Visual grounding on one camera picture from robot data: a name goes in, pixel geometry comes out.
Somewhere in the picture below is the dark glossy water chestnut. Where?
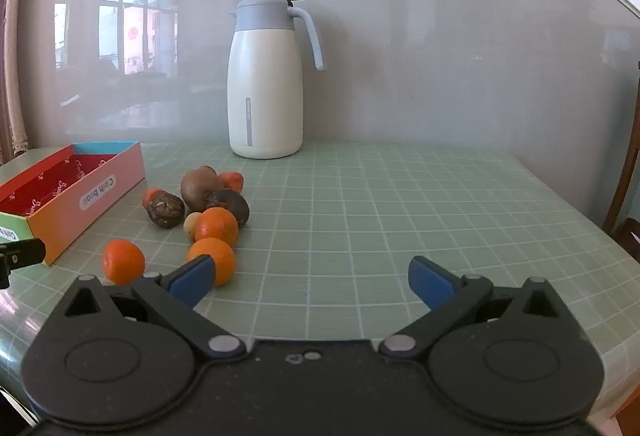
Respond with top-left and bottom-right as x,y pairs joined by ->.
205,188 -> 250,228

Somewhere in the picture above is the red cardboard box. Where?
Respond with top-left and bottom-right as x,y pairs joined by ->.
0,141 -> 147,267

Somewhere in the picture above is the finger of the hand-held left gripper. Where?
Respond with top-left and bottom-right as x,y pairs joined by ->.
0,238 -> 47,290

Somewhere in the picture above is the white and blue thermos jug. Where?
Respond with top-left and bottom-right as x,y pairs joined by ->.
227,0 -> 326,160

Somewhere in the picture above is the orange tangerine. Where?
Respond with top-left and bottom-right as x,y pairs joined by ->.
102,239 -> 146,286
186,237 -> 237,288
194,207 -> 240,248

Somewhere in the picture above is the beige curtain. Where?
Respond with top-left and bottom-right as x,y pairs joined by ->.
0,0 -> 38,163

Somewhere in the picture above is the small round tangerine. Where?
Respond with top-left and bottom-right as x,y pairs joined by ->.
218,171 -> 245,195

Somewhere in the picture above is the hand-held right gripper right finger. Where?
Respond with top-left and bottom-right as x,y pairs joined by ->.
378,256 -> 576,362

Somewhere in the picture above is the water chestnut with tan top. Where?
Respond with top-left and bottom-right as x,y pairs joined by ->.
147,192 -> 186,230

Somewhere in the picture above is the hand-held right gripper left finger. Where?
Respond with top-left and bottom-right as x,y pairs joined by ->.
47,255 -> 247,362

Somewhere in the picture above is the brown kiwi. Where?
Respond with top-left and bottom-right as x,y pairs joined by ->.
180,166 -> 224,213

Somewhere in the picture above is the wooden chair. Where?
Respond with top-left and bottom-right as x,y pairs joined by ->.
602,61 -> 640,262

